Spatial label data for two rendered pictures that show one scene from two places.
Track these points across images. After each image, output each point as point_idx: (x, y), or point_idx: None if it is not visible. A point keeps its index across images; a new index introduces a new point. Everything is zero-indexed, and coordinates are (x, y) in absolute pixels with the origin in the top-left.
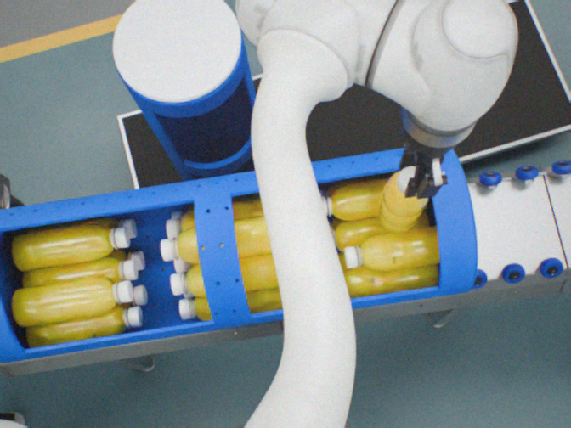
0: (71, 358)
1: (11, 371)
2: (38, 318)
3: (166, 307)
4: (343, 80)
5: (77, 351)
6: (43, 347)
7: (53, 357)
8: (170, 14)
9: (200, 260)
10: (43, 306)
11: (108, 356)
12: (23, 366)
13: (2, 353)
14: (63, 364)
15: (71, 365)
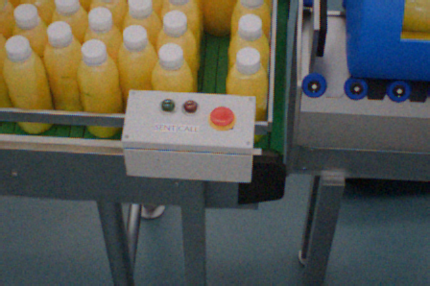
0: (374, 130)
1: (300, 131)
2: (416, 14)
3: None
4: None
5: (393, 113)
6: (420, 40)
7: (358, 121)
8: None
9: None
10: (425, 1)
11: (413, 138)
12: (319, 126)
13: (380, 33)
14: (359, 138)
15: (366, 143)
